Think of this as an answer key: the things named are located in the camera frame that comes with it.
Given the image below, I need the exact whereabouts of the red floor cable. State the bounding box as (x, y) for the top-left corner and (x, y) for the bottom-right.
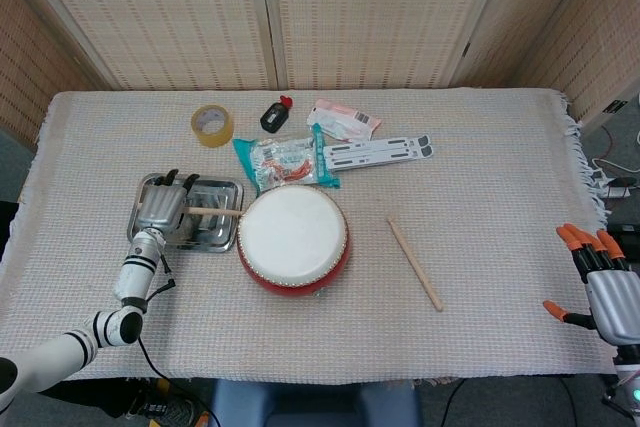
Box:
(598, 124), (640, 161)

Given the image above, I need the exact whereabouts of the woven folding screen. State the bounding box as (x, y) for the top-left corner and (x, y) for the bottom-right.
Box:
(0, 0), (640, 151)

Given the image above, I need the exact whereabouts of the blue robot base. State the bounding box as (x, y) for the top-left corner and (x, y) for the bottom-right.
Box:
(208, 377), (424, 427)

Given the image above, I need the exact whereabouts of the yellow packing tape roll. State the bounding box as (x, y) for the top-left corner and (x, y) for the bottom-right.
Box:
(189, 103), (235, 150)

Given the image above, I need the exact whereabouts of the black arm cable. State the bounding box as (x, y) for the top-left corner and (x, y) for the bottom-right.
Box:
(137, 252), (222, 427)

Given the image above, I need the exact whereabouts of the stainless steel tray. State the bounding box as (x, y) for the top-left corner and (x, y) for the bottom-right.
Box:
(126, 172), (246, 254)

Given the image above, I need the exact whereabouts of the black red marker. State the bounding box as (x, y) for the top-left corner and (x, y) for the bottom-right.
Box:
(259, 94), (296, 135)

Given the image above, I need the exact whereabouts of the clear plastic packet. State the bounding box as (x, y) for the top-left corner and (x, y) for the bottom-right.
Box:
(305, 98), (384, 143)

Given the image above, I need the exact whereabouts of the wooden drumstick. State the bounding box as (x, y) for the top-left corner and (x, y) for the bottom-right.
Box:
(386, 215), (445, 314)
(183, 205), (244, 219)

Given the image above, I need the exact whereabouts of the black box on floor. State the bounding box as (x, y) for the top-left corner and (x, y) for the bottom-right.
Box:
(605, 220), (640, 264)

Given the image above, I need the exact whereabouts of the red drum with white skin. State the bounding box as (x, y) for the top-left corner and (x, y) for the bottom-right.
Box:
(235, 185), (353, 299)

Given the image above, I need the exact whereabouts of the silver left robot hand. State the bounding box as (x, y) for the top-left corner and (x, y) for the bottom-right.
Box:
(133, 168), (202, 234)

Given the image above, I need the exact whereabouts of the teal snack packet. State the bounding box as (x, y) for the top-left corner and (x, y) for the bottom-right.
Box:
(231, 122), (342, 199)

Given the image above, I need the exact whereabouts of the silver orange-tipped right robot hand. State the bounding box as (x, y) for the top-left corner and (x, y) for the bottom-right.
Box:
(543, 224), (640, 348)

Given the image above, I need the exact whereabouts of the white folding stand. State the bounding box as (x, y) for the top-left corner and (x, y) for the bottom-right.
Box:
(322, 134), (437, 172)

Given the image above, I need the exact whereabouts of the white woven tablecloth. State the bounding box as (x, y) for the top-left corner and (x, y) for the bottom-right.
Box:
(0, 89), (622, 382)

